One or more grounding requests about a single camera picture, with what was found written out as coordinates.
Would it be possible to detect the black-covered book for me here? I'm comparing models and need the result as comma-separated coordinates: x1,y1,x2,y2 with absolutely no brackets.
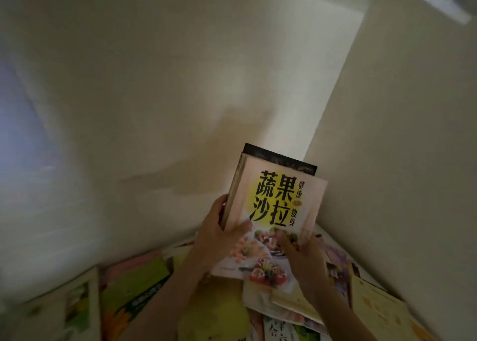
242,143,318,177

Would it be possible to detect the green sunflower book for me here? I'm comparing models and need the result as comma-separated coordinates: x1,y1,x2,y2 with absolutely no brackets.
99,255,174,341

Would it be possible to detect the yellow-green book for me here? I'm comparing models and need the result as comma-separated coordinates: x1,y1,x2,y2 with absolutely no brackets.
177,274,258,341

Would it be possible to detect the purple flower magazine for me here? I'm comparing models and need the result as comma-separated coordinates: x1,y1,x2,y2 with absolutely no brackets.
313,223,362,308

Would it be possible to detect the cream yellow book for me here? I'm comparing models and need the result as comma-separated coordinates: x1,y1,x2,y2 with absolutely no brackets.
348,266,422,341

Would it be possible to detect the person's left hand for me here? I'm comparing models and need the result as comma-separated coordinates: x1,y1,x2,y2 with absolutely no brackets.
191,194,253,275

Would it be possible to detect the cream food-picture book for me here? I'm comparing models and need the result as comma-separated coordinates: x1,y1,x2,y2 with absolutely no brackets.
241,277,325,327

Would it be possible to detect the person's left forearm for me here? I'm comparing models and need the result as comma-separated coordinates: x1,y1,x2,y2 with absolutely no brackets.
125,266,214,341

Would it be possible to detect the person's right forearm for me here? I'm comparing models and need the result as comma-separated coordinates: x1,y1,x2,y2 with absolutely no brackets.
304,289,378,341

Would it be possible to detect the white book with green picture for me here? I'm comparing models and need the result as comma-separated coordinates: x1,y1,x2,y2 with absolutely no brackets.
0,266,103,341

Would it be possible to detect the pink book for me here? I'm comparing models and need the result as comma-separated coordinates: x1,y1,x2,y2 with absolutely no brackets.
98,249,167,279

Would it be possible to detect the yellow-white salad cookbook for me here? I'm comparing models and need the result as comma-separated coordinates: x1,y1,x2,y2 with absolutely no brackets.
212,154,329,288

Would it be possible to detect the white book with black characters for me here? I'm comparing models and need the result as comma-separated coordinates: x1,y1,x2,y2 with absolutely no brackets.
260,314,329,341

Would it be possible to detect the person's right hand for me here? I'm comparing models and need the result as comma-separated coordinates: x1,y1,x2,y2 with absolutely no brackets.
274,231,333,301

